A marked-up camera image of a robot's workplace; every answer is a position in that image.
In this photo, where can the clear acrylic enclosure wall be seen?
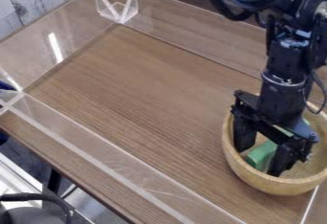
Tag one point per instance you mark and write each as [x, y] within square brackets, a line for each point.
[118, 104]

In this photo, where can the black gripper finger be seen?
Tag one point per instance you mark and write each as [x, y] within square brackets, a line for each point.
[244, 133]
[288, 154]

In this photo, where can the green wooden block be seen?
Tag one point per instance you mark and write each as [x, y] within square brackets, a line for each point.
[260, 156]

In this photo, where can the clear acrylic corner bracket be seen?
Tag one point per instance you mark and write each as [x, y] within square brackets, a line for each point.
[117, 12]

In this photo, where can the brown wooden bowl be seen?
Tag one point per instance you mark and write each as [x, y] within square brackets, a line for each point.
[296, 181]

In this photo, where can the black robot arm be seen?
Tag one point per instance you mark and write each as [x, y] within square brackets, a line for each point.
[296, 51]

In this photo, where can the black metal table leg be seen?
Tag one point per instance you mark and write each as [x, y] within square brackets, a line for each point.
[53, 181]

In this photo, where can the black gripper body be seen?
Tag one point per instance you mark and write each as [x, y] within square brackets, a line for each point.
[280, 102]

